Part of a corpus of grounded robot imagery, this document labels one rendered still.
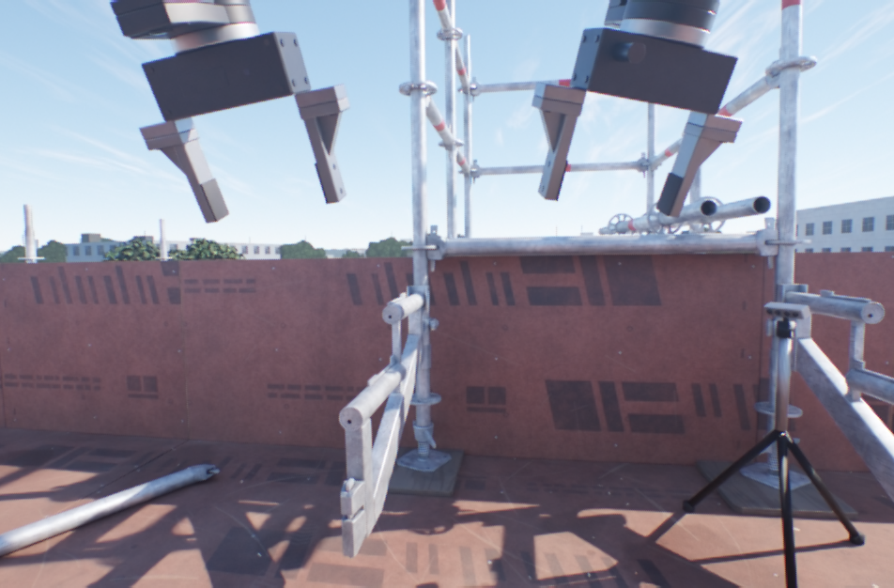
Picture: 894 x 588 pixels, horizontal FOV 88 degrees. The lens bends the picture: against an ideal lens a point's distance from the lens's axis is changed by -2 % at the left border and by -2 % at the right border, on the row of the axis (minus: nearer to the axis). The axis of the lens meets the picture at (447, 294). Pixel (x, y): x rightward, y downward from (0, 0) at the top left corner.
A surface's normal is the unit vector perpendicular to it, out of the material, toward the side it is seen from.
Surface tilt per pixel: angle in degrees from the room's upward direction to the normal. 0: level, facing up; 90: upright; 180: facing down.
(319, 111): 114
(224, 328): 90
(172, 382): 90
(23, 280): 90
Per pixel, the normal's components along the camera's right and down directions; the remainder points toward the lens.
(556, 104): 0.11, 0.47
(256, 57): -0.10, 0.47
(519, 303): -0.15, 0.07
